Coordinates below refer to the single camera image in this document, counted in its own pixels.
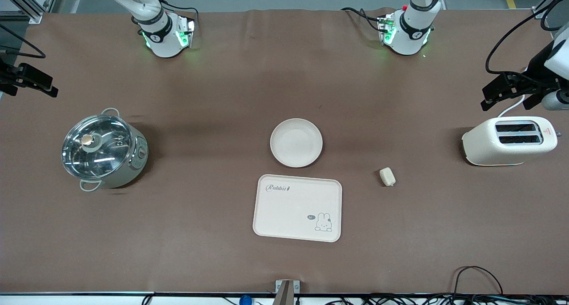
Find aluminium frame post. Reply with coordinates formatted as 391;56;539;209
0;0;60;24
532;0;569;19

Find green electric cooking pot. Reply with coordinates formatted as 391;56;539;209
61;108;149;193

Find round cream plate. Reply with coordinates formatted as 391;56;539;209
270;118;324;168

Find small white bun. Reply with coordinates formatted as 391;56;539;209
379;167;397;187

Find black arm base cable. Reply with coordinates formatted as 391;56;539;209
341;7;384;32

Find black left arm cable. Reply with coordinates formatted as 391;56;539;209
485;0;569;74

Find black looped cable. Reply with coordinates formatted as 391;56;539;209
453;265;504;297

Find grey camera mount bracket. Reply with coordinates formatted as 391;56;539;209
275;279;300;305

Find brown table mat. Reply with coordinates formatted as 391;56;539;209
0;8;569;296

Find cream rabbit print tray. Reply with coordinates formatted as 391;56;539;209
252;174;343;243

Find cream two-slot toaster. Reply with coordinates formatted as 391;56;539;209
461;116;562;166

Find white toaster power cable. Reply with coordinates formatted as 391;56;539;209
497;95;528;118

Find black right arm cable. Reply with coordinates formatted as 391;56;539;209
0;24;47;59

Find black cable bundle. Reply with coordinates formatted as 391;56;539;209
325;293;569;305

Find glass pot lid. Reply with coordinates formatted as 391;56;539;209
61;114;136;180

